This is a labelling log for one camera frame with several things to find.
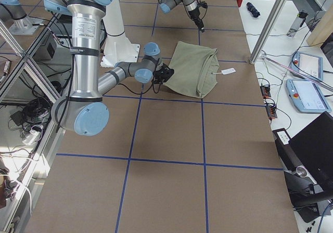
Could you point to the white central pedestal column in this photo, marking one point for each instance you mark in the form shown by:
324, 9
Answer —
117, 46

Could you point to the clear water bottle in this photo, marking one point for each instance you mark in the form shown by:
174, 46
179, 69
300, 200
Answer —
298, 23

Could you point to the folded dark blue umbrella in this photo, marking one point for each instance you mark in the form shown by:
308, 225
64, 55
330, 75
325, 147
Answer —
251, 8

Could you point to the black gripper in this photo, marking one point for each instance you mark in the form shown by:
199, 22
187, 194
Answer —
194, 15

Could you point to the orange black electronics board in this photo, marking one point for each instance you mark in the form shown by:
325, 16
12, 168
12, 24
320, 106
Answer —
265, 91

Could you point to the near blue teach pendant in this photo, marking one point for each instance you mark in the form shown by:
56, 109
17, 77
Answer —
307, 97

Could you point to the far blue teach pendant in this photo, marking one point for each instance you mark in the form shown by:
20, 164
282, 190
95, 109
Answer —
308, 64

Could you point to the olive green long-sleeve shirt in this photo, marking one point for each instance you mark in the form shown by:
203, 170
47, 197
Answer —
195, 69

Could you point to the black laptop computer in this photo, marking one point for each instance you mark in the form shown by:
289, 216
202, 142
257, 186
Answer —
313, 147

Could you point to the blue teach pendant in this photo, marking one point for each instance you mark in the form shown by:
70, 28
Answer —
307, 97
308, 64

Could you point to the white paper hang tag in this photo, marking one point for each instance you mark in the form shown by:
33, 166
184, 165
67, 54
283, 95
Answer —
228, 71

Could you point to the aluminium frame post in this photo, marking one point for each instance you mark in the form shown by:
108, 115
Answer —
273, 16

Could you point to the black box white label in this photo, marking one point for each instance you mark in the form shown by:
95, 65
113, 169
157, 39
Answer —
285, 152

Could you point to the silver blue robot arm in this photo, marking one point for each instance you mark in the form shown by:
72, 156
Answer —
81, 108
192, 8

